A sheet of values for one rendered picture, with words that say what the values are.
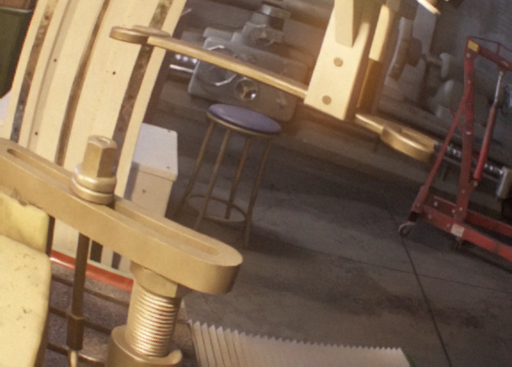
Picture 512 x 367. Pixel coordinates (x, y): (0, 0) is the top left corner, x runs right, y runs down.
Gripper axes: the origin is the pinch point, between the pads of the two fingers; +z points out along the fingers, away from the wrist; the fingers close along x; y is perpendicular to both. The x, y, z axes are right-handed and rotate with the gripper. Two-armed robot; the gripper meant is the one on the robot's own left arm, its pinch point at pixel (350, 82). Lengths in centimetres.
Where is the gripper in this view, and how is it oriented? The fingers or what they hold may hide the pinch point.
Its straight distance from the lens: 44.2
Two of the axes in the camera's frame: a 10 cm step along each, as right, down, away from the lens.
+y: 8.2, 3.8, -4.3
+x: 4.9, -0.7, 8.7
